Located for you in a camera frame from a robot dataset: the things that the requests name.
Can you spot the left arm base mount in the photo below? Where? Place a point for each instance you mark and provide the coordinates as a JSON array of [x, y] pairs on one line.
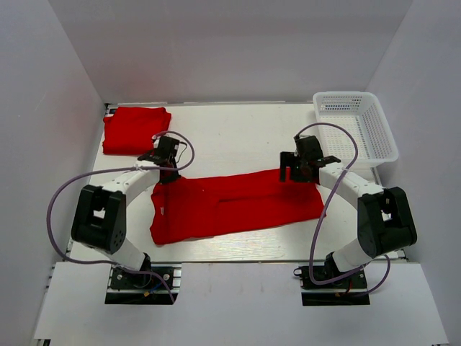
[[124, 288]]

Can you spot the red t shirt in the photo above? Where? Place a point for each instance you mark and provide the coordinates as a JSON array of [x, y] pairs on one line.
[[195, 208], [129, 130]]

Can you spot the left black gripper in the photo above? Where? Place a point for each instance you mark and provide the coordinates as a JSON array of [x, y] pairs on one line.
[[171, 178]]

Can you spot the white plastic basket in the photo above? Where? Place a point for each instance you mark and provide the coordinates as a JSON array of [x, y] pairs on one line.
[[361, 115]]

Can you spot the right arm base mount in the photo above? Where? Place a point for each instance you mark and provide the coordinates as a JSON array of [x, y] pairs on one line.
[[351, 291]]

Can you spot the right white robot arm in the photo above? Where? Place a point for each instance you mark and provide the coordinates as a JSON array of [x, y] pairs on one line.
[[384, 219]]

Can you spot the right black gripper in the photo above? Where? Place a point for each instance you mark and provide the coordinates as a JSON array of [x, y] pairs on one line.
[[288, 160]]

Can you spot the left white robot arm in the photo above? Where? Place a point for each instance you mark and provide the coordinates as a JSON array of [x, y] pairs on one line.
[[100, 220]]

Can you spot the folded red t shirt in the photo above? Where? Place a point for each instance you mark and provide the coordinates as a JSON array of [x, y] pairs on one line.
[[129, 130]]

